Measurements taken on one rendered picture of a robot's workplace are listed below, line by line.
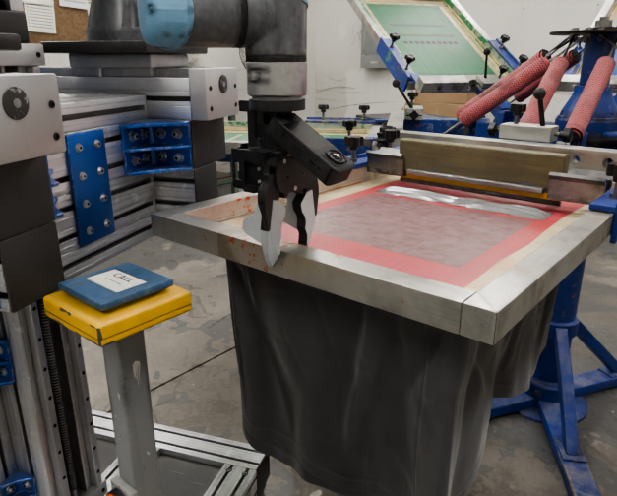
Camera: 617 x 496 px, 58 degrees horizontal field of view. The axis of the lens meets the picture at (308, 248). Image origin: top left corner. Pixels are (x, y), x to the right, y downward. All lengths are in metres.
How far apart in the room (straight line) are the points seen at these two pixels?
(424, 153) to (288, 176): 0.60
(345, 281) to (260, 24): 0.31
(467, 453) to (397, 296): 0.37
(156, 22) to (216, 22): 0.06
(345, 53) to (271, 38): 5.81
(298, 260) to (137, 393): 0.27
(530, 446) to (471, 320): 1.52
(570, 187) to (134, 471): 0.87
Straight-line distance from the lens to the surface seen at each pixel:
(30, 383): 1.13
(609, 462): 2.14
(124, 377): 0.75
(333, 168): 0.64
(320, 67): 6.70
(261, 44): 0.68
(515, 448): 2.08
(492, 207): 1.11
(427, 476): 0.87
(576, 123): 1.62
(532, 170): 1.16
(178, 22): 0.65
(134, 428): 0.80
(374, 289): 0.65
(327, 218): 1.00
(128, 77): 1.11
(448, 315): 0.61
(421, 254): 0.83
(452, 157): 1.22
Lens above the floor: 1.23
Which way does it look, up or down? 19 degrees down
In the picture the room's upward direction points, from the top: straight up
